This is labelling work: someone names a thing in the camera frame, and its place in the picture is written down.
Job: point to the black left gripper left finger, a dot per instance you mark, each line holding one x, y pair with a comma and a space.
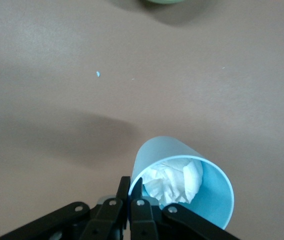
107, 217

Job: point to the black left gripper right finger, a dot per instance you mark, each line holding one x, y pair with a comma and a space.
142, 220

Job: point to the blue cup holding tissue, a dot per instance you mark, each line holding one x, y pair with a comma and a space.
212, 185

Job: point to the white crumpled tissue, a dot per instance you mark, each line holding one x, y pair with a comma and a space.
172, 180

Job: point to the tiny blue chip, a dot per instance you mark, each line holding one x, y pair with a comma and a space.
98, 74

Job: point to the green bowl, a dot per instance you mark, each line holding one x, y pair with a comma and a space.
164, 1

